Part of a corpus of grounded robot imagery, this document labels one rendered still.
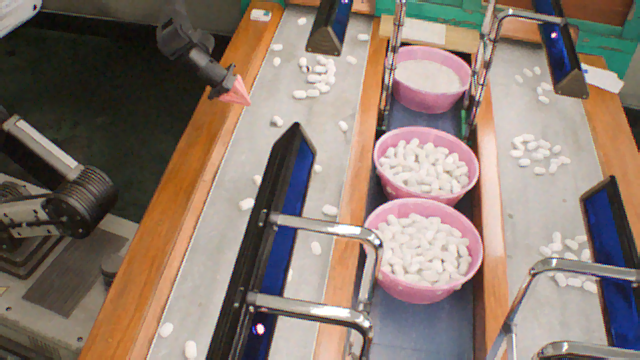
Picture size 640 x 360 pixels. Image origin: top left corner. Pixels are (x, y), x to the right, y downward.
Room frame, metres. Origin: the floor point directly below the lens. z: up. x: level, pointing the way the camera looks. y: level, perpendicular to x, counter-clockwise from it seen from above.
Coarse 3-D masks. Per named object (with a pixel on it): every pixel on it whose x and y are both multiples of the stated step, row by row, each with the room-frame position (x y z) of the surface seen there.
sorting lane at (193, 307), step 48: (288, 48) 1.81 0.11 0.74; (288, 96) 1.54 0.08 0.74; (336, 96) 1.57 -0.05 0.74; (240, 144) 1.31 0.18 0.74; (336, 144) 1.35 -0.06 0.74; (240, 192) 1.14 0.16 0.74; (336, 192) 1.17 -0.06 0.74; (192, 240) 0.97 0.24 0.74; (240, 240) 0.99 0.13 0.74; (192, 288) 0.84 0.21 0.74; (288, 288) 0.87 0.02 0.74; (192, 336) 0.72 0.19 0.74; (288, 336) 0.75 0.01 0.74
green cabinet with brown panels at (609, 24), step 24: (432, 0) 2.04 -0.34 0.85; (456, 0) 2.03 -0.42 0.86; (480, 0) 2.02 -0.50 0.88; (504, 0) 2.02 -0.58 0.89; (528, 0) 2.02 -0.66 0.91; (576, 0) 2.00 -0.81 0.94; (600, 0) 2.00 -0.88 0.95; (624, 0) 1.99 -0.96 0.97; (576, 24) 1.99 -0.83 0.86; (600, 24) 1.98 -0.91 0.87; (624, 24) 1.98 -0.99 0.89
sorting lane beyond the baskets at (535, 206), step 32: (512, 64) 1.87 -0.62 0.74; (544, 64) 1.90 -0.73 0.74; (512, 96) 1.68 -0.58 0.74; (544, 96) 1.70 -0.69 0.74; (512, 128) 1.51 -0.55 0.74; (544, 128) 1.53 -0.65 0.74; (576, 128) 1.55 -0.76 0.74; (512, 160) 1.37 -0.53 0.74; (544, 160) 1.38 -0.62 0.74; (576, 160) 1.40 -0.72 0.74; (512, 192) 1.24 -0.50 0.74; (544, 192) 1.25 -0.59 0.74; (576, 192) 1.26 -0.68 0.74; (512, 224) 1.12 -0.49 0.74; (544, 224) 1.13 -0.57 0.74; (576, 224) 1.14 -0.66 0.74; (512, 256) 1.02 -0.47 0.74; (544, 256) 1.03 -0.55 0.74; (576, 256) 1.03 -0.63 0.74; (512, 288) 0.92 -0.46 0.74; (544, 288) 0.93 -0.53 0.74; (576, 288) 0.94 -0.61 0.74; (544, 320) 0.84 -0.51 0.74; (576, 320) 0.85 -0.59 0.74
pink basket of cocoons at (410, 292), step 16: (384, 208) 1.11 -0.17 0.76; (400, 208) 1.13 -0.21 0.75; (416, 208) 1.13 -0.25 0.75; (448, 208) 1.12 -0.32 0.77; (368, 224) 1.05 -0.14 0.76; (448, 224) 1.11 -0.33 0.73; (464, 224) 1.09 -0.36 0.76; (480, 240) 1.03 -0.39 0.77; (480, 256) 0.98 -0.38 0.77; (384, 272) 0.91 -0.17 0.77; (384, 288) 0.94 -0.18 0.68; (400, 288) 0.91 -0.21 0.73; (416, 288) 0.89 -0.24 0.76; (432, 288) 0.88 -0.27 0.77; (448, 288) 0.90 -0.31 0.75
